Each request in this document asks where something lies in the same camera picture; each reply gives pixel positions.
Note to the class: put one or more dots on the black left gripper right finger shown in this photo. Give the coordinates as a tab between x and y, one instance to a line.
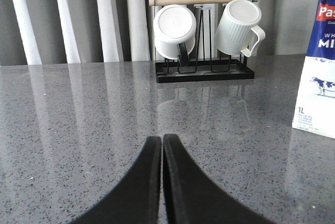
191	197

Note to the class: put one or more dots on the black wire mug rack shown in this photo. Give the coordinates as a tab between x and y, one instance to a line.
206	61

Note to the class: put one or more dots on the blue white milk carton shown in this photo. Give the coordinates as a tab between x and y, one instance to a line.
314	109

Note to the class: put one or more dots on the grey pleated curtain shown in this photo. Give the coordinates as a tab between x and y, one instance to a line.
82	31

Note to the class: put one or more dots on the white ribbed mug on rack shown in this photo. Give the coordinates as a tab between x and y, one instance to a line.
238	31

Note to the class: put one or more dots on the white smooth mug on rack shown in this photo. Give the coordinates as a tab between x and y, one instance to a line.
174	33

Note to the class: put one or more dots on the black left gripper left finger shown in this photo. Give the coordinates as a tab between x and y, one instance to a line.
135	199

